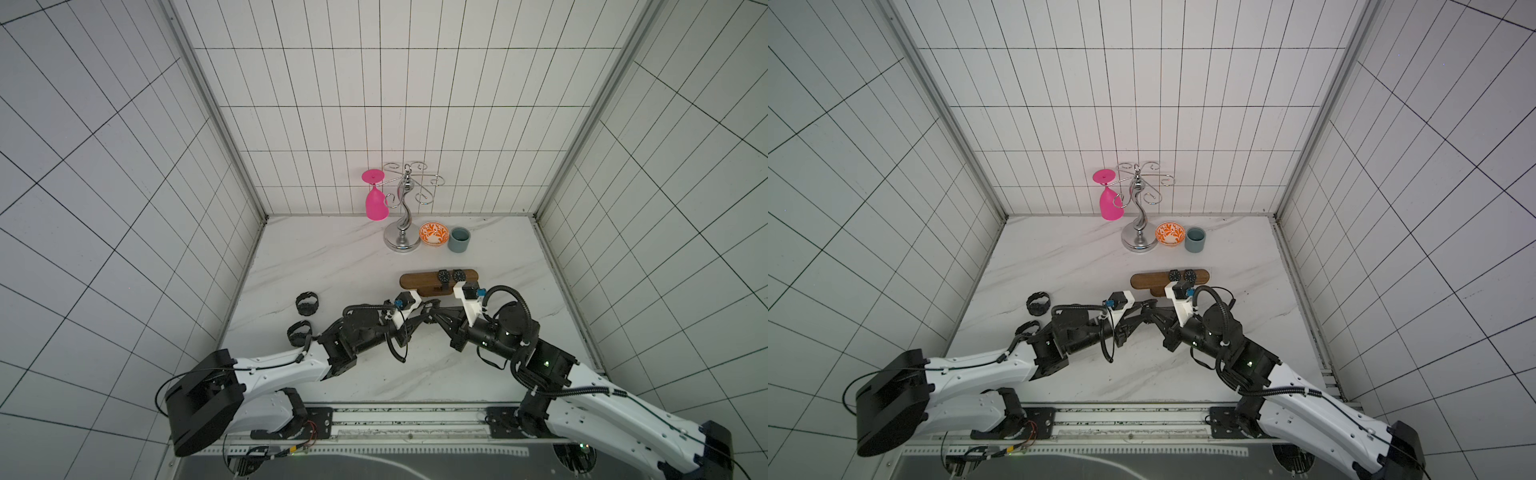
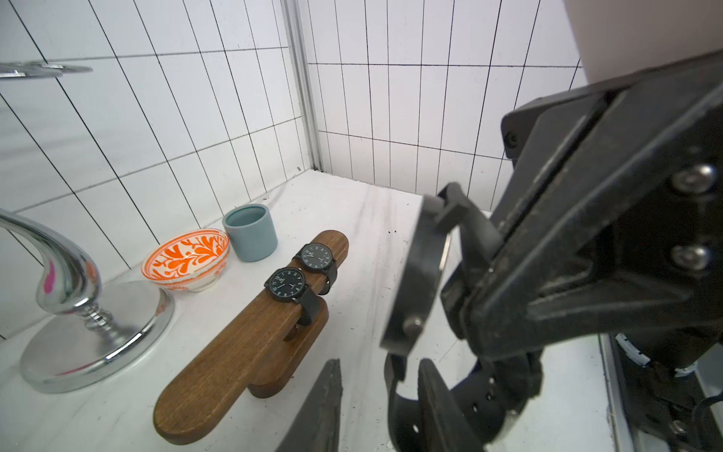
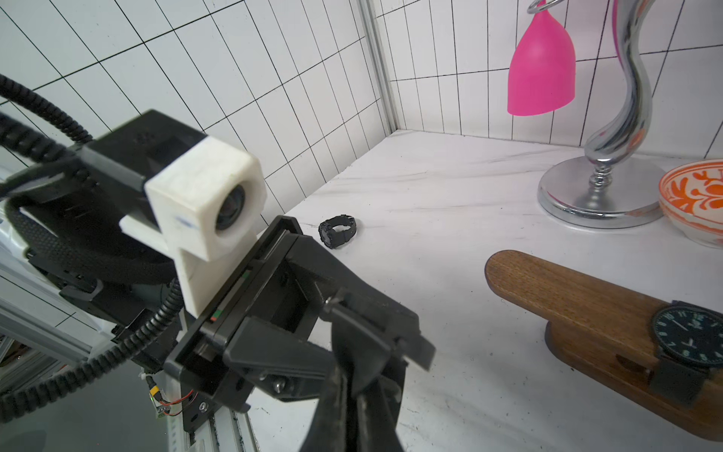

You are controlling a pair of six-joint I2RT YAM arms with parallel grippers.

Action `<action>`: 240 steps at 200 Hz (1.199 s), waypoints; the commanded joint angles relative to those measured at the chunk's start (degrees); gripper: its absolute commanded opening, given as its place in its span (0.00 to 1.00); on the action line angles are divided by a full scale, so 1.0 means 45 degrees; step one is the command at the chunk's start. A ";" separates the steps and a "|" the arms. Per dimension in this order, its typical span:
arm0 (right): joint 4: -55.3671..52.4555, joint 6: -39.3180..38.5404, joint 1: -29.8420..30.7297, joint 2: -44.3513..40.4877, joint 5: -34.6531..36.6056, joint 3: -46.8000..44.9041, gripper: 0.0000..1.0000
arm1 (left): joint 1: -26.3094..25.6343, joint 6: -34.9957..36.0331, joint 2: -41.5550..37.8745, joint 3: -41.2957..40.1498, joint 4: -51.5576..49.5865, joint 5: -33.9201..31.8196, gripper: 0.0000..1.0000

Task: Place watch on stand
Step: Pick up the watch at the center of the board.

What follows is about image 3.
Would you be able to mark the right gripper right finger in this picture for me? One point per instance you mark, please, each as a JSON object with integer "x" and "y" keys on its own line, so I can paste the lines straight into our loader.
{"x": 377, "y": 428}

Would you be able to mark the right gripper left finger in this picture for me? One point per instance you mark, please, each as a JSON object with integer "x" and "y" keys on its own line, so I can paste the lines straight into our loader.
{"x": 328, "y": 428}

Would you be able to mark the silver metal glass rack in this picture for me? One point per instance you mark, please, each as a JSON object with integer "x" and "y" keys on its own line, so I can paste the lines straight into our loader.
{"x": 608, "y": 188}

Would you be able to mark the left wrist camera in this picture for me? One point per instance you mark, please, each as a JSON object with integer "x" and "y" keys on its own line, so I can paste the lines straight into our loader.
{"x": 189, "y": 196}

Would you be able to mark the black watch green numerals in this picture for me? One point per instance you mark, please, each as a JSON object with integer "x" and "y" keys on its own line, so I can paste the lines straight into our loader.
{"x": 689, "y": 351}

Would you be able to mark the black wrist watch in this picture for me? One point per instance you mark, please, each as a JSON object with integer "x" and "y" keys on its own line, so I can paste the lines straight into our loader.
{"x": 337, "y": 231}

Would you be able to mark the orange patterned small bowl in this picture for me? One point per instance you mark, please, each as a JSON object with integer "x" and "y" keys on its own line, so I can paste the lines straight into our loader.
{"x": 691, "y": 198}

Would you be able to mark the pink plastic wine glass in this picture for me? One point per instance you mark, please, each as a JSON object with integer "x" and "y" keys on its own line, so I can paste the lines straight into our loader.
{"x": 541, "y": 76}

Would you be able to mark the brown wooden watch stand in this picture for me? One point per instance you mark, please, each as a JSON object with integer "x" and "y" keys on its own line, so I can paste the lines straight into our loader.
{"x": 613, "y": 335}

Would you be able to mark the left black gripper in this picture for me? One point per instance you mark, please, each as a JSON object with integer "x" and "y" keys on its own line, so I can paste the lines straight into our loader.
{"x": 287, "y": 315}

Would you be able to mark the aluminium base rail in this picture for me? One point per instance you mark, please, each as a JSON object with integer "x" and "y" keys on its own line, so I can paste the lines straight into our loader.
{"x": 114, "y": 413}

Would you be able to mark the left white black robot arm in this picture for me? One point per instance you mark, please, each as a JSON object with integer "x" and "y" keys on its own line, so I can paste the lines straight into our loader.
{"x": 72, "y": 230}

